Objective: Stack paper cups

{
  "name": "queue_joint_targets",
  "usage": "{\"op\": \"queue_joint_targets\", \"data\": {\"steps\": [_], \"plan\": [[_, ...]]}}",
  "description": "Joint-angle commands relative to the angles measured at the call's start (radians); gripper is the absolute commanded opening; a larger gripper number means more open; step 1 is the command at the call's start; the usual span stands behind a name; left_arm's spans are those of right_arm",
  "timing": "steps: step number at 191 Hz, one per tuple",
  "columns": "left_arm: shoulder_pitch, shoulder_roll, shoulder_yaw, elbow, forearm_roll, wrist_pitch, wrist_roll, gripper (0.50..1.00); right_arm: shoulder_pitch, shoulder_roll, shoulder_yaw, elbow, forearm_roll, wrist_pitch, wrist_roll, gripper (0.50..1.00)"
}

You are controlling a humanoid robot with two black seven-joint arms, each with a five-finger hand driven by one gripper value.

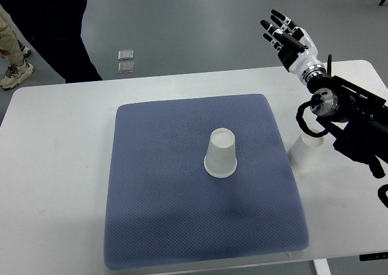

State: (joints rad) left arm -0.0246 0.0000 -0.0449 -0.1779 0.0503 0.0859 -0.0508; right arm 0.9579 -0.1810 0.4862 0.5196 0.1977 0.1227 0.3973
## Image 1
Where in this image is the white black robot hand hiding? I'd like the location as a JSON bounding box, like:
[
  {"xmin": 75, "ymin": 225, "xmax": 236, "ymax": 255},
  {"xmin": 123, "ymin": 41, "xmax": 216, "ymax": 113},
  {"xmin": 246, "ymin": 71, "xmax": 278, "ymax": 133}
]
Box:
[{"xmin": 260, "ymin": 10, "xmax": 326, "ymax": 85}]

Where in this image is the white paper cup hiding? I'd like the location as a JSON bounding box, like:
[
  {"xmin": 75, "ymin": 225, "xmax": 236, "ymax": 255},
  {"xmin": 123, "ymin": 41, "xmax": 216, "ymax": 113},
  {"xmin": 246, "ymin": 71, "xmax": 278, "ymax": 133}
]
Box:
[
  {"xmin": 287, "ymin": 133, "xmax": 324, "ymax": 173},
  {"xmin": 204, "ymin": 128, "xmax": 237, "ymax": 178}
]

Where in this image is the white paper cup on mat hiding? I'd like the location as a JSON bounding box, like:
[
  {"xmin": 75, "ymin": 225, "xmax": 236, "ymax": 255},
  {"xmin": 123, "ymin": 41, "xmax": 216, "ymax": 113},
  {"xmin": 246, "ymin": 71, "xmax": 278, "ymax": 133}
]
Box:
[{"xmin": 204, "ymin": 128, "xmax": 237, "ymax": 178}]

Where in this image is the upper metal floor plate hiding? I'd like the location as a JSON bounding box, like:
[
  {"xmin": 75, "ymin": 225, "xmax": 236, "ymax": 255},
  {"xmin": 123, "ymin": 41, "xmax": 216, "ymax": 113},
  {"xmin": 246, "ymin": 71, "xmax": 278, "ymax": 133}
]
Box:
[{"xmin": 118, "ymin": 49, "xmax": 134, "ymax": 61}]

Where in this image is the blue quilted mat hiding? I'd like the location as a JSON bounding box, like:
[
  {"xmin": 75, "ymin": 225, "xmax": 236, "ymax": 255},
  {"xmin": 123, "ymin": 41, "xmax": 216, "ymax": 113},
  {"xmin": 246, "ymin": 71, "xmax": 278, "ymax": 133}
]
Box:
[{"xmin": 104, "ymin": 94, "xmax": 309, "ymax": 270}]

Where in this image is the white table leg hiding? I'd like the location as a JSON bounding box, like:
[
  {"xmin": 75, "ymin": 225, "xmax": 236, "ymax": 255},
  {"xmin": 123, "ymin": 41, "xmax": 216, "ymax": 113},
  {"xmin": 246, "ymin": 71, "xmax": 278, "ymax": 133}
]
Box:
[{"xmin": 313, "ymin": 259, "xmax": 331, "ymax": 275}]

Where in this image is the black table control panel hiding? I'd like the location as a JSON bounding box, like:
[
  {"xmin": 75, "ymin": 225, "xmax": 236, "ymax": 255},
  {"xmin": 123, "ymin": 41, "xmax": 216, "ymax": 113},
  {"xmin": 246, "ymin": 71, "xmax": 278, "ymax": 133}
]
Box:
[{"xmin": 359, "ymin": 252, "xmax": 388, "ymax": 262}]

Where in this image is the person in dark clothes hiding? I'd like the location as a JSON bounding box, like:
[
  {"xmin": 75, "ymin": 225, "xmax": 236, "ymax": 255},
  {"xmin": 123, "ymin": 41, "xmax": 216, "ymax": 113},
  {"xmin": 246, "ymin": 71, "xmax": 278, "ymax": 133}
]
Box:
[{"xmin": 1, "ymin": 0, "xmax": 102, "ymax": 84}]

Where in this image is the beige sneaker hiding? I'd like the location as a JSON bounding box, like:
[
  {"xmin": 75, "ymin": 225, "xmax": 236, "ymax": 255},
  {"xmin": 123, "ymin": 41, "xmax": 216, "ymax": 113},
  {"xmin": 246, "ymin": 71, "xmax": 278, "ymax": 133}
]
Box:
[{"xmin": 1, "ymin": 60, "xmax": 35, "ymax": 90}]

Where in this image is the person in beige trousers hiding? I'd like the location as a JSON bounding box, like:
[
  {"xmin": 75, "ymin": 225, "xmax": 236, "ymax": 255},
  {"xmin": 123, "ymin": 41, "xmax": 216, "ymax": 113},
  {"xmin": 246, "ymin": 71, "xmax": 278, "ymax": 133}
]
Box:
[{"xmin": 1, "ymin": 11, "xmax": 24, "ymax": 66}]

